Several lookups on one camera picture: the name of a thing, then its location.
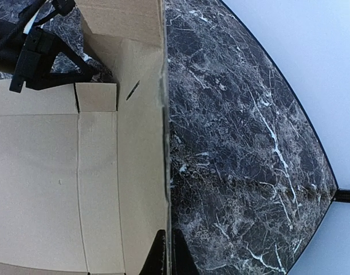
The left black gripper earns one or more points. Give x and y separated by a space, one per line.
41 51

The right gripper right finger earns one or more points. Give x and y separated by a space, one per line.
182 262

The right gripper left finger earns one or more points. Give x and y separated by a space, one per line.
156 261

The brown cardboard box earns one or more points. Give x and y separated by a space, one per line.
83 166

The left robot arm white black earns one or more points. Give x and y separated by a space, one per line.
13 35

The right black frame post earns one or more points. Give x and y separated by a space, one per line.
342 195

